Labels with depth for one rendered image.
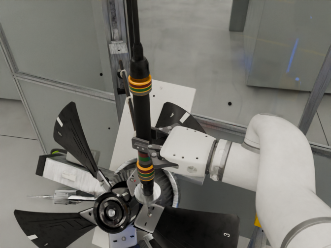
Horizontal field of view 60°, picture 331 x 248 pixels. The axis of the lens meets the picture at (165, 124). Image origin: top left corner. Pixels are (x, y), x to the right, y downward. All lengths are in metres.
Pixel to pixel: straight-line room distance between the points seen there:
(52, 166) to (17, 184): 1.58
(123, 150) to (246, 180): 0.65
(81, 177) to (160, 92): 0.43
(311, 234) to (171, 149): 0.33
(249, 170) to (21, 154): 2.58
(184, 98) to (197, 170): 0.52
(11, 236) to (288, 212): 2.22
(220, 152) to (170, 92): 0.55
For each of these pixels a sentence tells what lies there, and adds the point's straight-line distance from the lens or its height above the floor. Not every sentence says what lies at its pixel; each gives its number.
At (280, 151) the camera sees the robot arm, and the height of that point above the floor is 1.63.
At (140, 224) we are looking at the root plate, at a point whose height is 1.19.
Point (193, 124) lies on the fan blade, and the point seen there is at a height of 1.42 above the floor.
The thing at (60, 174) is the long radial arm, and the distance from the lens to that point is 1.14.
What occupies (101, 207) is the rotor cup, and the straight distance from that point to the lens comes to 0.89.
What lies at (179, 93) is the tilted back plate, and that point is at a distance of 1.06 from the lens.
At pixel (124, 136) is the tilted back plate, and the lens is 1.13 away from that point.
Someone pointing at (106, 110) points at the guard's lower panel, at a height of 0.89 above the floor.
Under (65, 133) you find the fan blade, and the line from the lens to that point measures 0.98.
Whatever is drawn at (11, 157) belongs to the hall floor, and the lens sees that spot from 2.98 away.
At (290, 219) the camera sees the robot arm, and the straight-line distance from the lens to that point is 0.37.
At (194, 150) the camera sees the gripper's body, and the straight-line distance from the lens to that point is 0.58.
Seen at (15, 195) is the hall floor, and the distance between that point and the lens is 2.66.
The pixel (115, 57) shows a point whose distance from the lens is 1.17.
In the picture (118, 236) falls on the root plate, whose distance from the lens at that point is 0.94.
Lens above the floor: 1.95
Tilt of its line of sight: 41 degrees down
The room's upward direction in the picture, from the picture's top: straight up
